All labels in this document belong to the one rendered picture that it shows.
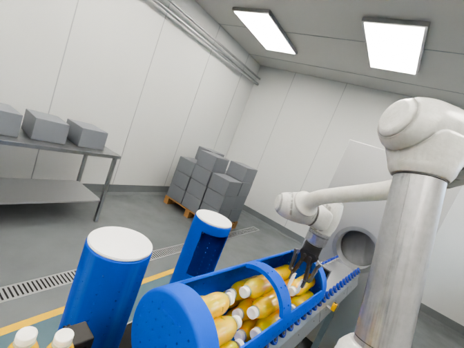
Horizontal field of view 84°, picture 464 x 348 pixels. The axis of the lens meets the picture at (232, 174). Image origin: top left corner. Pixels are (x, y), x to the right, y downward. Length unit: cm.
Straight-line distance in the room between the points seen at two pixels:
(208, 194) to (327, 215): 338
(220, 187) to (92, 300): 318
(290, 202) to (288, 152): 492
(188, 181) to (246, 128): 247
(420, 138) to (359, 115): 512
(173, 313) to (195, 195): 385
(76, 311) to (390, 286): 116
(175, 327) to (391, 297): 49
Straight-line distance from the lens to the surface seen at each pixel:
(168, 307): 77
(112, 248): 123
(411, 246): 65
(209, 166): 436
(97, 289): 126
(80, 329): 95
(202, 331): 72
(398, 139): 65
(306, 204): 101
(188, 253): 193
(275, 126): 615
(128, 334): 218
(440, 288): 579
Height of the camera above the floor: 167
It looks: 9 degrees down
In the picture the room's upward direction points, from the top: 21 degrees clockwise
